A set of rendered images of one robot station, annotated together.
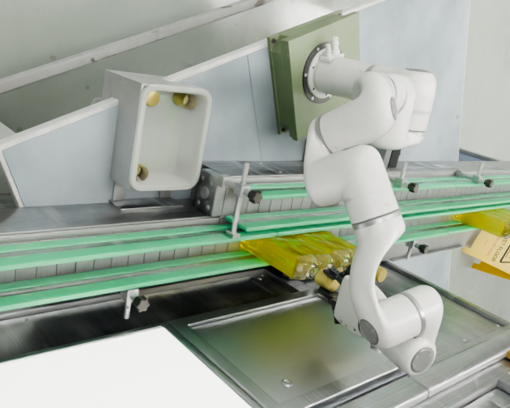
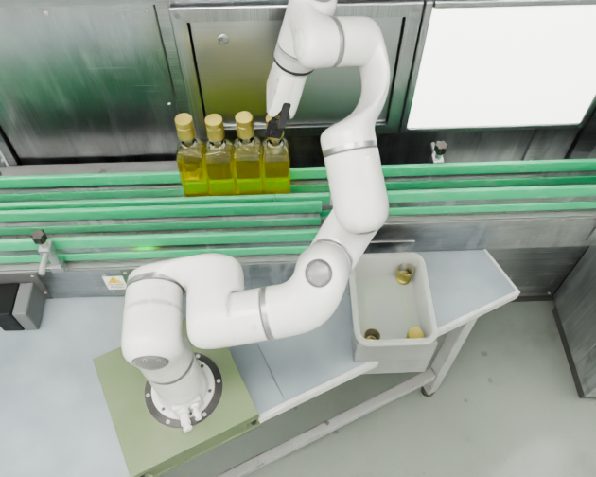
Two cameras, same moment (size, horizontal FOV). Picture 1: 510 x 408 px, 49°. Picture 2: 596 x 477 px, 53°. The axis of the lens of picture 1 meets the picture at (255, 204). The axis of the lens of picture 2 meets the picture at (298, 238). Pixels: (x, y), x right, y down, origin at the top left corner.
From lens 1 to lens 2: 99 cm
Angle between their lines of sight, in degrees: 45
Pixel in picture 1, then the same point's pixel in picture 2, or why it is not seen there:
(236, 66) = (296, 386)
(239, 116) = not seen: hidden behind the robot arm
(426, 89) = (159, 330)
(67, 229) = (482, 220)
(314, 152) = (363, 242)
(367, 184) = (380, 183)
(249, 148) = not seen: hidden behind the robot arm
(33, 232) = (510, 219)
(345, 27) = (155, 451)
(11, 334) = (495, 153)
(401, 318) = (363, 37)
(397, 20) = not seen: outside the picture
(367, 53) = (63, 438)
